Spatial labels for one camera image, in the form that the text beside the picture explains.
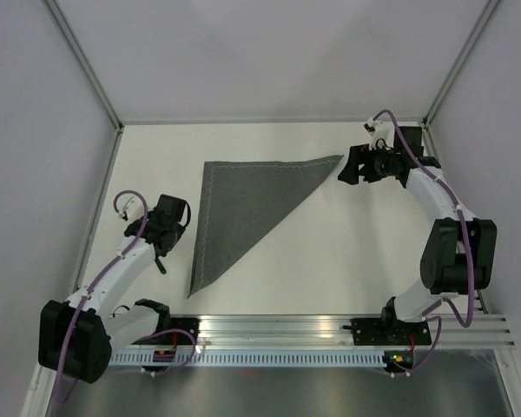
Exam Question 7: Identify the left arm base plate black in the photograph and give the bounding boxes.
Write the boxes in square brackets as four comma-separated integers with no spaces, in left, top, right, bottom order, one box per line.
[162,316,201,347]

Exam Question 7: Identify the white slotted cable duct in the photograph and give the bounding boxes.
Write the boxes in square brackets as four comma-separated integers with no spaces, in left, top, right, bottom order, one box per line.
[109,348,385,367]

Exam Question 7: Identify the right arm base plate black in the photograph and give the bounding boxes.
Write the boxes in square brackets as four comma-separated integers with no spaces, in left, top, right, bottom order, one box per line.
[343,318,432,347]

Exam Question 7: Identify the grey cloth napkin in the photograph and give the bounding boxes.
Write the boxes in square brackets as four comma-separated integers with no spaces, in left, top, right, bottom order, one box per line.
[188,155,343,296]

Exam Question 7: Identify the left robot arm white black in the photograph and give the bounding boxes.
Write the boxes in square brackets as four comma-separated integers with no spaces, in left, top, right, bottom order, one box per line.
[37,195,191,383]

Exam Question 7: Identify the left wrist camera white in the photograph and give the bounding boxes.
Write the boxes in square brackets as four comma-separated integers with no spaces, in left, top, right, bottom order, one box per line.
[118,195,142,222]

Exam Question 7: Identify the left aluminium frame post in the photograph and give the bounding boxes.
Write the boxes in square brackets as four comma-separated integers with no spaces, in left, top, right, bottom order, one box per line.
[42,0,123,133]

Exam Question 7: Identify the aluminium rail front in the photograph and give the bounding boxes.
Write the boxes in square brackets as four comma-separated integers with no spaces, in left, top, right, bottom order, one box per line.
[108,313,516,348]

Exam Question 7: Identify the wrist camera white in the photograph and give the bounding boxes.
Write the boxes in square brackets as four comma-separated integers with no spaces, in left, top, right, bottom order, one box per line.
[364,118,392,150]
[118,195,142,222]

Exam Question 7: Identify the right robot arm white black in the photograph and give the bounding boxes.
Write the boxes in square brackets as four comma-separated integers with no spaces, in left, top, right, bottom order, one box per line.
[338,122,498,343]

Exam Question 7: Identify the gold fork black handle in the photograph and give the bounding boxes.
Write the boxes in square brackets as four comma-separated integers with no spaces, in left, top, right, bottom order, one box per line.
[155,257,167,275]

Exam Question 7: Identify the right aluminium frame post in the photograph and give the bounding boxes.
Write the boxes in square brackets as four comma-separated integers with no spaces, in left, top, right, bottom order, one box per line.
[422,0,503,125]

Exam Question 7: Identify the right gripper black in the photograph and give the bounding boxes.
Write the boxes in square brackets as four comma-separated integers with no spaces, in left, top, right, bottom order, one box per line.
[338,141,400,185]

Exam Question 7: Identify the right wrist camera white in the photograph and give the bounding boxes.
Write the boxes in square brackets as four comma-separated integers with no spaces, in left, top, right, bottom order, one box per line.
[364,118,392,150]

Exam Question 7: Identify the aluminium frame post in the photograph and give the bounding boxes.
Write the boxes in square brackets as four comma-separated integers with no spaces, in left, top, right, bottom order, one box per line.
[42,0,123,133]
[422,0,503,125]

